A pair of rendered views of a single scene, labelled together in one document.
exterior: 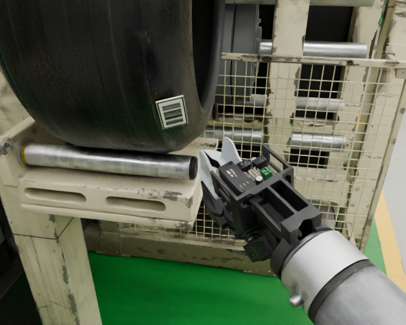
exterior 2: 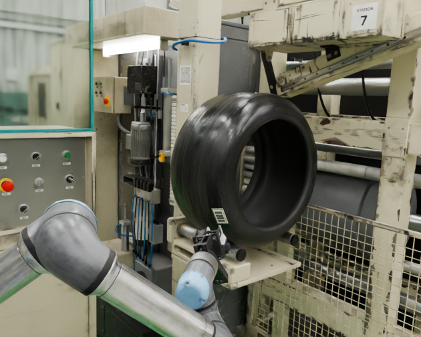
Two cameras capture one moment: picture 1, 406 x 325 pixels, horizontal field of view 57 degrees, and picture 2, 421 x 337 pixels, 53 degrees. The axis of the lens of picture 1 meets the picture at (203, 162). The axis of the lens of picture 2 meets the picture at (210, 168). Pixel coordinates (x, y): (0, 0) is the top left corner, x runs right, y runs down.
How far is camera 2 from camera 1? 0.96 m
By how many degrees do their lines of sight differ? 43
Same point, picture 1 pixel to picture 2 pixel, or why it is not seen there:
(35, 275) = not seen: hidden behind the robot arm
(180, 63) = (224, 194)
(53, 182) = (184, 245)
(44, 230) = not seen: hidden behind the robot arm
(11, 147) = (174, 222)
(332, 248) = (200, 254)
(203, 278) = not seen: outside the picture
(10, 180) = (170, 238)
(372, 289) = (196, 263)
